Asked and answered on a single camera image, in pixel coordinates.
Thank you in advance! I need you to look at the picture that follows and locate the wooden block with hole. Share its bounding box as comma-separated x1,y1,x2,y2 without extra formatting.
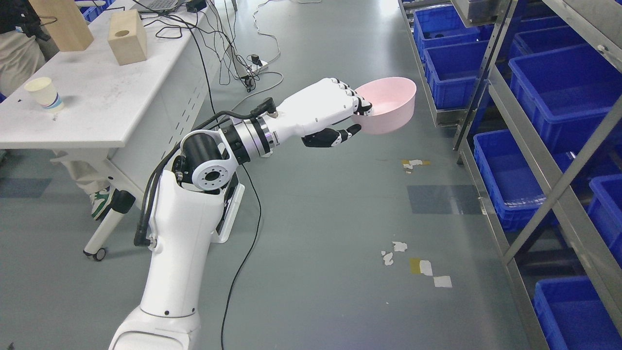
107,9,148,66

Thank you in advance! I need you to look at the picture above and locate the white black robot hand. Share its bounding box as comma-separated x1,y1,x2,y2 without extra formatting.
263,78,372,148

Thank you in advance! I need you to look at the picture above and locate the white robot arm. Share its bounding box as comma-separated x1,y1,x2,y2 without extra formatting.
109,98,276,350

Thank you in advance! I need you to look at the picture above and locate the person in beige trousers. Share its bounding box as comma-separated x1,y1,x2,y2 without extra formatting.
0,0,113,221

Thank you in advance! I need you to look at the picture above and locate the paper cup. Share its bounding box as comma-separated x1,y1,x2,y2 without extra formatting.
24,77,65,114

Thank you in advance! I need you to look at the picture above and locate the tall wooden block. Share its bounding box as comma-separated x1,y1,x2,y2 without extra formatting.
30,0,94,53

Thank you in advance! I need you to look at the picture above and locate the white power strip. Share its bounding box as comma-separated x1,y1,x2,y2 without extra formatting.
247,54,268,72

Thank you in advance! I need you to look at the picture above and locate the stainless steel shelf rack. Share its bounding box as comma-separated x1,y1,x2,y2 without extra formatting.
422,0,621,350

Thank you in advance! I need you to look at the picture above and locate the white folding table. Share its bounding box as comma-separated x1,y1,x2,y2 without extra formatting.
0,1,224,261

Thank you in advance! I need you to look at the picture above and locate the pink ikea bowl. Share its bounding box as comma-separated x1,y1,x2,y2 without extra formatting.
351,77,417,135

